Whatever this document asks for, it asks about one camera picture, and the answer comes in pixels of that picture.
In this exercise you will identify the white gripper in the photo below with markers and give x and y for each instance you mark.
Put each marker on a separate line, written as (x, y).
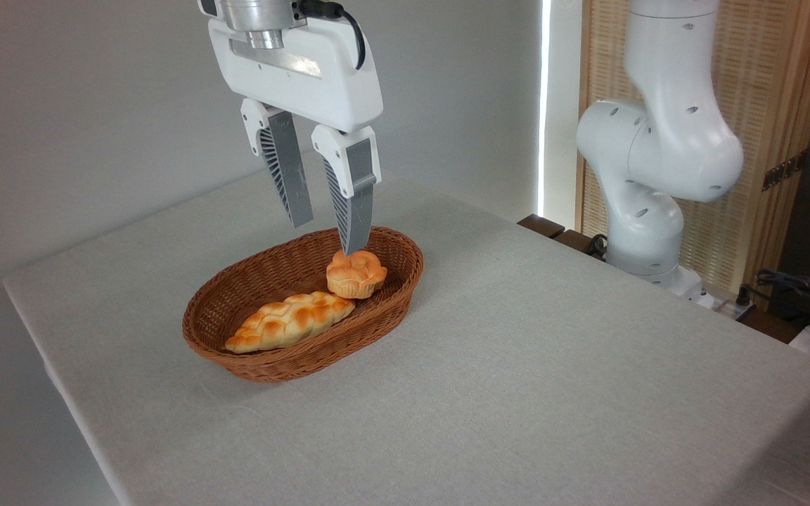
(306, 74)

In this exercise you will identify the round golden bread roll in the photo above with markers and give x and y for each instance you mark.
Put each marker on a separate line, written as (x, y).
(356, 275)

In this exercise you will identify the long braided bread loaf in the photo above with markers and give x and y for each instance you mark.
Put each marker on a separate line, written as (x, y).
(289, 322)

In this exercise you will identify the brown wicker oval basket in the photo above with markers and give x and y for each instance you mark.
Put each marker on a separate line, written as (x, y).
(384, 309)

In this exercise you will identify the white vertical light strip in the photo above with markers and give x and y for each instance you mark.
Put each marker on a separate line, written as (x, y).
(544, 105)

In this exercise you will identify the white tablecloth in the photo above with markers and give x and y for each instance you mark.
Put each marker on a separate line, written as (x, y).
(517, 393)

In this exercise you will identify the white power strip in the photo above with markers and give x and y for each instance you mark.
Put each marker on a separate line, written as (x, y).
(725, 307)

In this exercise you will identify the black screen hinge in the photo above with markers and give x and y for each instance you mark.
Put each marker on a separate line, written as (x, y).
(783, 171)

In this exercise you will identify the bamboo wooden folding screen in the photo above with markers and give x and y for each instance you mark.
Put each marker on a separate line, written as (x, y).
(770, 77)

